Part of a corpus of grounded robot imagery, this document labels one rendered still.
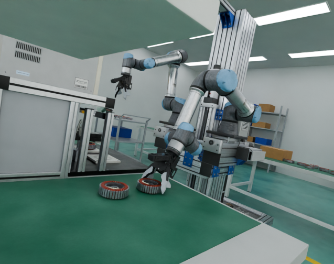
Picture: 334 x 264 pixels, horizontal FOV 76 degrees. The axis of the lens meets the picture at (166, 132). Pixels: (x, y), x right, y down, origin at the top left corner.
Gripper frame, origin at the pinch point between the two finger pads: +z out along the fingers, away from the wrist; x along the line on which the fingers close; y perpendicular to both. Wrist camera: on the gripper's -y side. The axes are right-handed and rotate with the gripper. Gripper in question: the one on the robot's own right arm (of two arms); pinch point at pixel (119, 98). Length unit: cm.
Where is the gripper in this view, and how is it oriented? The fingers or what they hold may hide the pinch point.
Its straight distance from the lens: 172.8
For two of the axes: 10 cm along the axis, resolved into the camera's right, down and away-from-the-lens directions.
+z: -1.8, 9.8, 0.7
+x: -7.2, -1.7, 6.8
